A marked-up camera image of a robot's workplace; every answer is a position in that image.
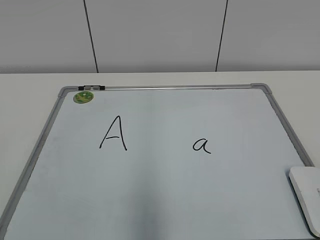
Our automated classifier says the white whiteboard eraser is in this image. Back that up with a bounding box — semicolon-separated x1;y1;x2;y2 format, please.
289;166;320;237

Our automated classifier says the white board with grey frame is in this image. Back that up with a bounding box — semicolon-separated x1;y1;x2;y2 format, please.
0;83;317;240

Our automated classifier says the green round magnet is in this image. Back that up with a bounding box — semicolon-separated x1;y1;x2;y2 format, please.
73;91;94;104

